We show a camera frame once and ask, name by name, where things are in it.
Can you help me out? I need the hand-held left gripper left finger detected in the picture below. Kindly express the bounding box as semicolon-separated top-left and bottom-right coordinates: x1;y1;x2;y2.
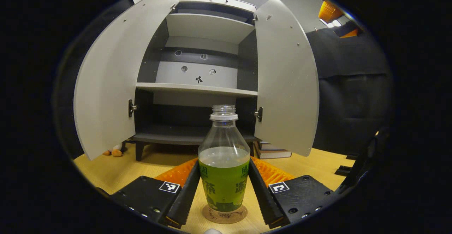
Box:
106;157;202;229

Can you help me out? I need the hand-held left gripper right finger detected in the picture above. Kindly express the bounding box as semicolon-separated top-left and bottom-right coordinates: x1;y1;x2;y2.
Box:
248;156;345;229

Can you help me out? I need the green label clear bottle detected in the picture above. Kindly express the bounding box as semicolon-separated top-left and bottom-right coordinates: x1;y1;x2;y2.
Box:
198;104;251;213

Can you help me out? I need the round cork coaster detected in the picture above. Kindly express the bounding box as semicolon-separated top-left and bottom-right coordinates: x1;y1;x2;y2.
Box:
202;204;248;224

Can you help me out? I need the white cabinet shelf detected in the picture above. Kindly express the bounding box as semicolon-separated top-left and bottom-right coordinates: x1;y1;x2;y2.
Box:
136;82;258;98

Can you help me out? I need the grey white cabinet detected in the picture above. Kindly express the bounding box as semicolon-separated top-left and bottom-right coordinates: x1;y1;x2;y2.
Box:
129;0;263;162

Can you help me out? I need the long ceiling light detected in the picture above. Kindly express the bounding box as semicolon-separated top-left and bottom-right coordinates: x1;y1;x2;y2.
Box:
320;18;342;28

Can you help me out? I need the black backdrop cloth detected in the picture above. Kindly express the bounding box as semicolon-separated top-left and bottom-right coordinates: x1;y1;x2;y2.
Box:
305;20;392;157

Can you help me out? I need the penguin plush toy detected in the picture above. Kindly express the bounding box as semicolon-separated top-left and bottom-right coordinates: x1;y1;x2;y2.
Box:
102;142;123;157

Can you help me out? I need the black stand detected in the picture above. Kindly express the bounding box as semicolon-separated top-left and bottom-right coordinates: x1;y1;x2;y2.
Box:
334;126;391;196

